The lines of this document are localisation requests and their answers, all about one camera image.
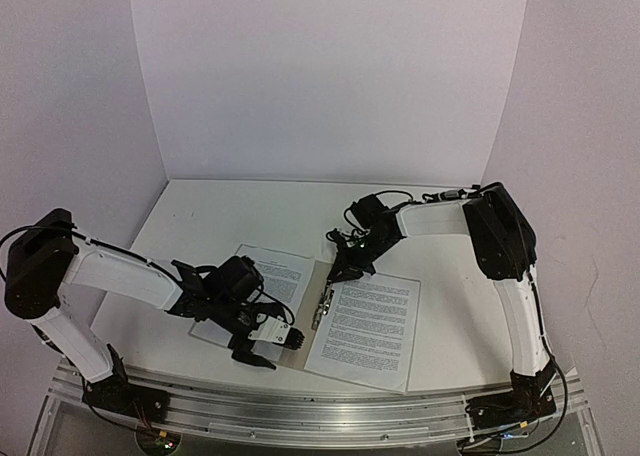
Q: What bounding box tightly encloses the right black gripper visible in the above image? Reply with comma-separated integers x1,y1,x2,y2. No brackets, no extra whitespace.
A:
329,230,397,282

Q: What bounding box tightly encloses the metal folder clip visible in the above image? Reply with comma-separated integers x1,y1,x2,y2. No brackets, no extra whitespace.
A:
311,282,334,331

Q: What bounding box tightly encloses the beige file folder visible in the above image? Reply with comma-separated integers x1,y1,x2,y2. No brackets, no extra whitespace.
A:
254,259,331,372

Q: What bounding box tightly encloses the printed paper sheet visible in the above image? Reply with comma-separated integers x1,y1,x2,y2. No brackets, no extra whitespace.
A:
304,274,421,394
188,244,315,347

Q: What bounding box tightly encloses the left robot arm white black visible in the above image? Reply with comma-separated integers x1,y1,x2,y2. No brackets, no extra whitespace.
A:
1,208,290,424

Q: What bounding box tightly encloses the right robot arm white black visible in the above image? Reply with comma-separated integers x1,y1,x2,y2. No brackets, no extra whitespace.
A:
326,182,565,430

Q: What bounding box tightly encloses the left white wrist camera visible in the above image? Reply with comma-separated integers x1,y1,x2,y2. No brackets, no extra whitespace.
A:
248,314,305,351

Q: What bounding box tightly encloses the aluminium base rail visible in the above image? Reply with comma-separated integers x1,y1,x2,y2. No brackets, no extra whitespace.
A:
28,360,599,455

